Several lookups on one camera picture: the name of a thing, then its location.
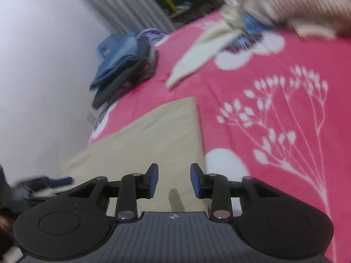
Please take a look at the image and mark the beige khaki trousers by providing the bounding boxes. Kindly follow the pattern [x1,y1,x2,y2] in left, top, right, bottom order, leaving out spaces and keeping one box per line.
[61,97,208,213]

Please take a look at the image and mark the person's left hand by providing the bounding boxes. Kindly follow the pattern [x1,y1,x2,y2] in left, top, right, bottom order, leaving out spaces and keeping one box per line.
[0,208,16,234]

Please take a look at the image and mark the pink floral bed blanket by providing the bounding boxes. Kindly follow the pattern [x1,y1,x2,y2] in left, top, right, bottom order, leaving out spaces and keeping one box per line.
[90,12,350,262]

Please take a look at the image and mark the folded blue jeans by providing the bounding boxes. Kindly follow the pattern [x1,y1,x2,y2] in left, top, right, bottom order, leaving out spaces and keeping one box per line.
[89,32,139,90]

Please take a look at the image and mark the folded dark grey garment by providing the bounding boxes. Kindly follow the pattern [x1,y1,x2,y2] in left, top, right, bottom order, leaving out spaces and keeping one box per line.
[92,37,158,110]

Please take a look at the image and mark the blue water jug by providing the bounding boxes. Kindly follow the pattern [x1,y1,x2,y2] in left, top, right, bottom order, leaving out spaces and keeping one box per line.
[98,33,120,58]

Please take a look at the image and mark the cream white garment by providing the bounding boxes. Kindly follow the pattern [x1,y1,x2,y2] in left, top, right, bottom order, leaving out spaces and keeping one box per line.
[165,21,243,90]

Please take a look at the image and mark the lilac cloth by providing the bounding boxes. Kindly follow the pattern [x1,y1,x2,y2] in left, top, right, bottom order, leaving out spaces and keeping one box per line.
[136,28,168,44]

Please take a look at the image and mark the blue cloth in pile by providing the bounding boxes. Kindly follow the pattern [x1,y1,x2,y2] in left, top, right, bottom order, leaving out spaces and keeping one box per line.
[243,13,274,35]

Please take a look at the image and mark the grey curtain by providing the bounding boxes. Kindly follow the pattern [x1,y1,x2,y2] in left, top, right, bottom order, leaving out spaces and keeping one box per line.
[83,0,175,36]

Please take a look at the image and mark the pink white checkered garment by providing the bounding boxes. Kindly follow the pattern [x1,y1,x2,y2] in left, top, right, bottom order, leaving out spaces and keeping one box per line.
[242,0,350,33]

